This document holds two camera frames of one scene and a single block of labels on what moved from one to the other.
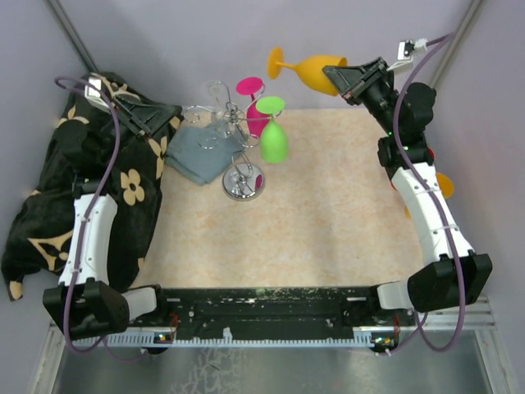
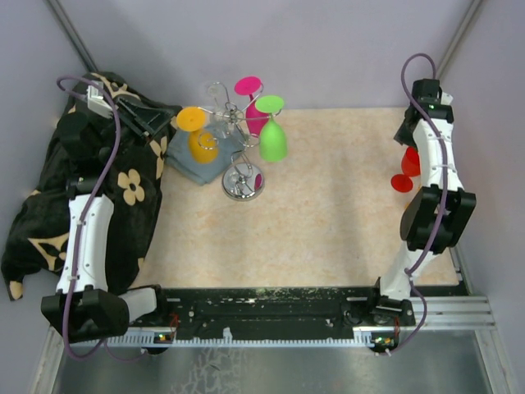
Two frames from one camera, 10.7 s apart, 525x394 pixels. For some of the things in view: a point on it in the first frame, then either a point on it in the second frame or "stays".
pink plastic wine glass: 257,121 stays
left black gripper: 152,117 stays
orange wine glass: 310,69 to 203,143
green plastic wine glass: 273,142 stays
